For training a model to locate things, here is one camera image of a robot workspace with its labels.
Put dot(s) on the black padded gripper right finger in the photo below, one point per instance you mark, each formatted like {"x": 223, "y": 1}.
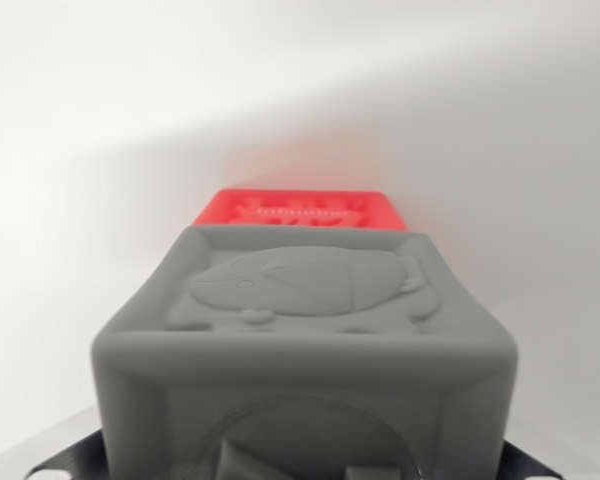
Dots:
{"x": 527, "y": 460}

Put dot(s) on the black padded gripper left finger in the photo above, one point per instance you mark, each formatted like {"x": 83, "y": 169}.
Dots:
{"x": 72, "y": 457}

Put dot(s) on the grey embossed rubber cube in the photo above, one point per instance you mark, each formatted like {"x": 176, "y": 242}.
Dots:
{"x": 305, "y": 350}

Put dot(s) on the red embossed rubber cube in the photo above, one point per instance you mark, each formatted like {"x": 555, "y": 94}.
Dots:
{"x": 300, "y": 212}

